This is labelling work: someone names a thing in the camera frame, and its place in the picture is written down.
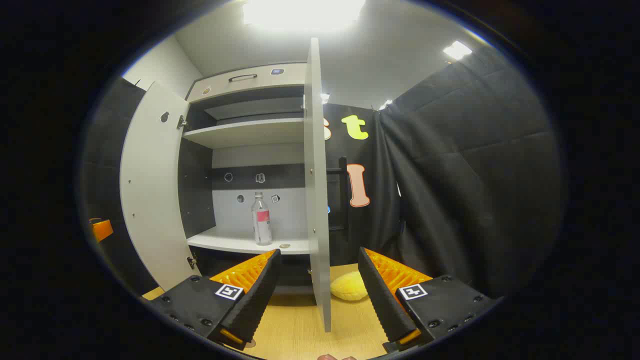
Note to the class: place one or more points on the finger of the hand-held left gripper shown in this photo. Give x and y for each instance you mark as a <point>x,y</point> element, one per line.
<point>102,230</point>

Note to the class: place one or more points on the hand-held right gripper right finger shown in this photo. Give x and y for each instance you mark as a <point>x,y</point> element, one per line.
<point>382,300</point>

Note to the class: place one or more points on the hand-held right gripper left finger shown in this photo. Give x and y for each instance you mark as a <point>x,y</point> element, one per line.
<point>255,300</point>

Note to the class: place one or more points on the round grey coaster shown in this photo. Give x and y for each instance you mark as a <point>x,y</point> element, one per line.
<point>250,343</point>

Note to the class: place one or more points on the white cabinet door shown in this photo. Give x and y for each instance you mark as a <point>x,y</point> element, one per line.
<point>155,190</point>
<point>317,200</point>

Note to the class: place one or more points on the clear plastic bottle pink label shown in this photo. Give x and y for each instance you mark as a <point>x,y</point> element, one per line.
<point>261,220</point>

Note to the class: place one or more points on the metal door hinge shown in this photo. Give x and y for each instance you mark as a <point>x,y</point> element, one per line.
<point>191,260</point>
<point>182,121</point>

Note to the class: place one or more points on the white and grey cabinet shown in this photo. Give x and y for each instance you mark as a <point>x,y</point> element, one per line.
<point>240,132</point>

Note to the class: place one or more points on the white cabinet drawer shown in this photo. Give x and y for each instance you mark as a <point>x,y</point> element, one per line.
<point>250,85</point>

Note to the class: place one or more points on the yellow plush toy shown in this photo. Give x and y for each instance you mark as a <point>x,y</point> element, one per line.
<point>348,287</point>

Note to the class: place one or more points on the ceiling light panel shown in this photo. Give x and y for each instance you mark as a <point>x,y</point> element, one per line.
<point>305,12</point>
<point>457,50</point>

